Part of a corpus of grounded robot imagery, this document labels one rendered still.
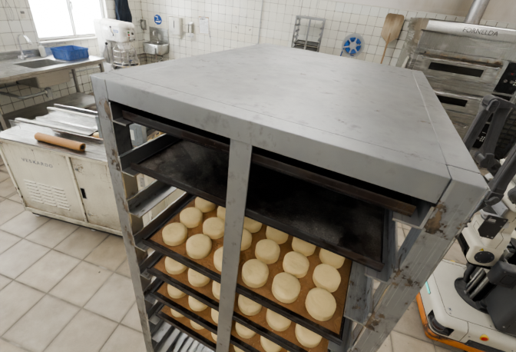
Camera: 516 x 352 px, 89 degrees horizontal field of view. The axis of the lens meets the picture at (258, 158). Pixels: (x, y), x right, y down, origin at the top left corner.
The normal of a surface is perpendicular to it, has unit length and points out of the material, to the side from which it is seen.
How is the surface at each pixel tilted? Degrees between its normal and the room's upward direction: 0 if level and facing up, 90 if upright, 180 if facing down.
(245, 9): 90
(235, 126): 90
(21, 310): 0
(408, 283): 90
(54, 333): 0
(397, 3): 90
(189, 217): 0
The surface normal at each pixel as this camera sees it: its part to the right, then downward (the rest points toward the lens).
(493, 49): -0.28, 0.46
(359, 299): 0.11, -0.86
